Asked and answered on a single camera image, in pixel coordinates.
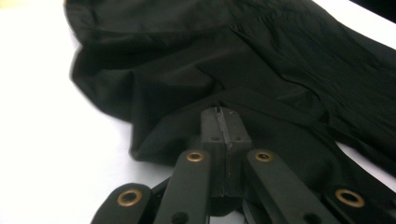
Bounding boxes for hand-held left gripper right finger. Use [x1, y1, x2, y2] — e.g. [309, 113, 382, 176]
[221, 106, 252, 197]

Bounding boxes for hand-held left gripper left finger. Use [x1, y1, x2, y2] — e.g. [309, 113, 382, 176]
[200, 106, 232, 199]

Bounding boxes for black pants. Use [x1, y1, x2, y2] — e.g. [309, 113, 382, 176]
[64, 0, 396, 218]

